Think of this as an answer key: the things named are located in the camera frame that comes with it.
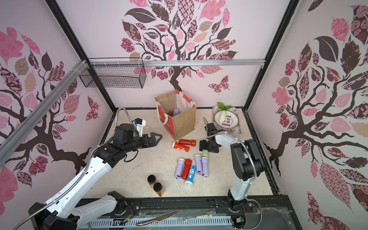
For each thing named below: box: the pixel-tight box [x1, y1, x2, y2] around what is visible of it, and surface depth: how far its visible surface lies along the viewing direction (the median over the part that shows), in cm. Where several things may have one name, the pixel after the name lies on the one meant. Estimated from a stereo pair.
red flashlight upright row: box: [181, 159, 193, 180], surface depth 87 cm
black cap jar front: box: [153, 182, 166, 197], surface depth 74 cm
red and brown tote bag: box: [154, 89, 197, 141], surface depth 100 cm
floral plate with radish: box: [212, 102, 242, 135], surface depth 113 cm
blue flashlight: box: [184, 165, 197, 187], surface depth 83 cm
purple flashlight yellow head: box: [172, 108, 180, 116], surface depth 112 cm
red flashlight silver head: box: [172, 141, 190, 153], surface depth 96 cm
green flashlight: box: [202, 149, 209, 158], surface depth 93 cm
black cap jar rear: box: [147, 174, 158, 189], surface depth 76 cm
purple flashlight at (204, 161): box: [201, 156, 209, 178], surface depth 87 cm
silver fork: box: [176, 216, 197, 223], surface depth 71 cm
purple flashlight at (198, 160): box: [194, 153, 203, 175], surface depth 89 cm
